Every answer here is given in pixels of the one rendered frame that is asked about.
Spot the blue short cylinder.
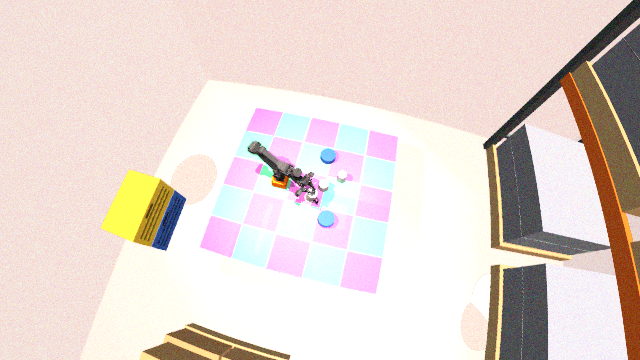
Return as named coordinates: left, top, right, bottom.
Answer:
left=321, top=148, right=336, bottom=164
left=318, top=210, right=335, bottom=227

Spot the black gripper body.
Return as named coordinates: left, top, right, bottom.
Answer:
left=294, top=172, right=314, bottom=197

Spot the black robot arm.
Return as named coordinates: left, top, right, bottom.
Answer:
left=247, top=140, right=310, bottom=186

